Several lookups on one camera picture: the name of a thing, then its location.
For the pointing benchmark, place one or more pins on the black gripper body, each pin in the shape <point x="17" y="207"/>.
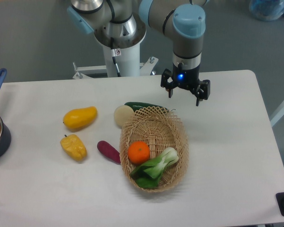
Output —
<point x="185" y="72"/>

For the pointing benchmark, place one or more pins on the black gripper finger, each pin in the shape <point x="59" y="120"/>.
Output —
<point x="202" y="92"/>
<point x="167" y="82"/>

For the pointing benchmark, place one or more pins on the yellow mango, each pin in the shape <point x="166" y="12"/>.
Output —
<point x="79" y="118"/>

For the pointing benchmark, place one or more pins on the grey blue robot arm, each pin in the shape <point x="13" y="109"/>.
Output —
<point x="119" y="26"/>

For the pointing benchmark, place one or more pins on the dark green cucumber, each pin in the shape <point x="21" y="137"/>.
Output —
<point x="134" y="106"/>

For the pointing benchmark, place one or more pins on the pale round onion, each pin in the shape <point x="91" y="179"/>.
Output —
<point x="122" y="114"/>

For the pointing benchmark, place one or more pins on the woven wicker basket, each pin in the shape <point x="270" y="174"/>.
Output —
<point x="159" y="131"/>

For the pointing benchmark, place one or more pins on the orange tangerine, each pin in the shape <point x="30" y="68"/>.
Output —
<point x="138" y="152"/>

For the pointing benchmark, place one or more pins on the purple sweet potato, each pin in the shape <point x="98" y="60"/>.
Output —
<point x="108" y="151"/>

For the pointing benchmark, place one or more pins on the green bok choy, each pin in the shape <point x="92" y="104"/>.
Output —
<point x="149" y="174"/>

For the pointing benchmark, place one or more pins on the blue plastic bag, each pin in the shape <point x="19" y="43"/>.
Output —
<point x="267" y="10"/>

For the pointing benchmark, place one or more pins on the yellow bell pepper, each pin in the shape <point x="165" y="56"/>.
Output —
<point x="74" y="147"/>

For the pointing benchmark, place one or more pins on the white metal base frame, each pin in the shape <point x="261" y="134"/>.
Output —
<point x="145" y="69"/>

